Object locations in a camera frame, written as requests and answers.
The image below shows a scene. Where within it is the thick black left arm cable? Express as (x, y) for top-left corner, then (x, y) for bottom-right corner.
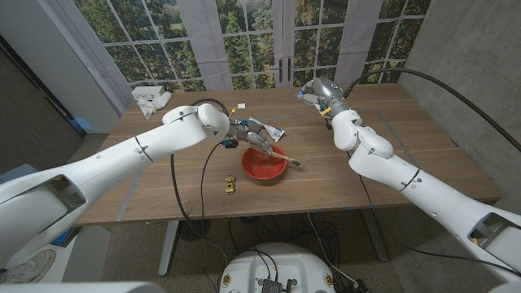
(169, 98), (230, 265)

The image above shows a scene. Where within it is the red bowl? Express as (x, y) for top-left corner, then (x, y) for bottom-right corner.
(240, 146), (288, 181)

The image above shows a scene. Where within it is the thin black camera cable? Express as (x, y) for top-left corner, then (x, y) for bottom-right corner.
(199, 141), (224, 292)
(345, 151), (521, 278)

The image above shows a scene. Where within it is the black round floor fan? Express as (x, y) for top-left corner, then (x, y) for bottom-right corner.
(178, 219), (212, 243)

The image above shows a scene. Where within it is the white sneaker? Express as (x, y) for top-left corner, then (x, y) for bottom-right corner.
(0, 248), (57, 285)

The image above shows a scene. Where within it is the crumpled white tissue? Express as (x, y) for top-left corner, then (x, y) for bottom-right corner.
(136, 91), (174, 120)

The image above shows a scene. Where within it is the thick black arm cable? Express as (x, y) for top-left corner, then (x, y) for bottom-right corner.
(169, 98), (230, 265)
(343, 67), (521, 154)

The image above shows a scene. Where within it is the white power strip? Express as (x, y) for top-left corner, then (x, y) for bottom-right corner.
(131, 85), (166, 102)

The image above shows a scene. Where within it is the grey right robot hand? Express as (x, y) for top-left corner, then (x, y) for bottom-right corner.
(296, 77), (351, 117)

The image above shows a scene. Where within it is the thin black left camera cable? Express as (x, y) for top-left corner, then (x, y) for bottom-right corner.
(199, 141), (224, 292)

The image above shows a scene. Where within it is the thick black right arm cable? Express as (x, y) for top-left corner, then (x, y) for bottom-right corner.
(343, 67), (521, 154)

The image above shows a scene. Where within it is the grey-blue chair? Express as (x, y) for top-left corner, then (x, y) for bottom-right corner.
(0, 164), (37, 185)

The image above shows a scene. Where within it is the grey table leg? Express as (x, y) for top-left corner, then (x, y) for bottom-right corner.
(157, 221), (180, 278)
(361, 208), (391, 262)

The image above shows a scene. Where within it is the printed window backdrop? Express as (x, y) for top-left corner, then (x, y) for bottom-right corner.
(48, 0), (432, 93)

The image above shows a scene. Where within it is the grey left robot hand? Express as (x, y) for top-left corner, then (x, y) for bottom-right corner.
(227, 118), (274, 156)

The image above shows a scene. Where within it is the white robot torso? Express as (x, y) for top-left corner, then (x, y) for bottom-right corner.
(218, 243), (337, 293)

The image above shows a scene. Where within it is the white toothpaste tube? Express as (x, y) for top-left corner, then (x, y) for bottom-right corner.
(248, 116), (285, 143)

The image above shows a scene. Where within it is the thin black right camera cable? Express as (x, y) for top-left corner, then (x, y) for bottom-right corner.
(345, 151), (521, 278)

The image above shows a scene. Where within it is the blue floor mat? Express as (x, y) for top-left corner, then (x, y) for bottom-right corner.
(50, 226), (73, 248)

